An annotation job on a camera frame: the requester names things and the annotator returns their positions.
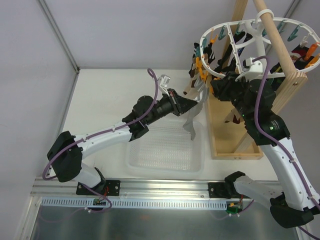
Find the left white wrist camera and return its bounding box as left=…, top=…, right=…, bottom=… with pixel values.
left=157, top=74, right=171, bottom=96

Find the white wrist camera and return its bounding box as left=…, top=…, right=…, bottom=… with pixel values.
left=235, top=57, right=264, bottom=82
left=157, top=74, right=171, bottom=96

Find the wooden stand tray base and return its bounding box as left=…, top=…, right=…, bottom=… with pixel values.
left=206, top=95, right=263, bottom=160

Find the wooden round pole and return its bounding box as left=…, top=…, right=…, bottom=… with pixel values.
left=253, top=0, right=308, bottom=79

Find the white slotted cable duct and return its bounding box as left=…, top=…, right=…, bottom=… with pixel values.
left=41, top=197, right=227, bottom=211

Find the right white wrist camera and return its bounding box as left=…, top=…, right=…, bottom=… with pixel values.
left=235, top=57, right=264, bottom=82

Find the purple cable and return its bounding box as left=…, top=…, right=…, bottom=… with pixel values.
left=42, top=67, right=161, bottom=181
left=251, top=56, right=320, bottom=240

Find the brown cream sock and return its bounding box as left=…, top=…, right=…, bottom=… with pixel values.
left=182, top=75, right=200, bottom=99

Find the black white striped sock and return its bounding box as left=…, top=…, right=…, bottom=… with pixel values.
left=188, top=42, right=201, bottom=78

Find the white plastic perforated basket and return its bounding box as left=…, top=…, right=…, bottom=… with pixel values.
left=125, top=118, right=205, bottom=176

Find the grey striped sock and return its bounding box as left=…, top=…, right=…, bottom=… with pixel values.
left=182, top=102, right=203, bottom=141
left=190, top=77, right=210, bottom=103

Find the black santa sock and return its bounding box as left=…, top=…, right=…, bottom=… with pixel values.
left=289, top=45, right=314, bottom=70

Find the orange clothes peg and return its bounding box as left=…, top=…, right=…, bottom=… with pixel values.
left=198, top=67, right=209, bottom=82

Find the white plastic sock hanger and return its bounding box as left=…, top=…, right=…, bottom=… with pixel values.
left=196, top=15, right=320, bottom=78

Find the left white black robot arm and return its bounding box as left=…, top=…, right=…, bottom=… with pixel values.
left=47, top=88, right=197, bottom=195

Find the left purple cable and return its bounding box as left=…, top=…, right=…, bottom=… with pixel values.
left=42, top=67, right=161, bottom=181

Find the aluminium mounting rail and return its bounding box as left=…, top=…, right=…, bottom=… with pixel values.
left=30, top=177, right=215, bottom=200

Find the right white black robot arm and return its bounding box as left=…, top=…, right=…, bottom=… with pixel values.
left=210, top=72, right=320, bottom=229

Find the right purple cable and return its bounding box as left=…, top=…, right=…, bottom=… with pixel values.
left=251, top=56, right=320, bottom=240

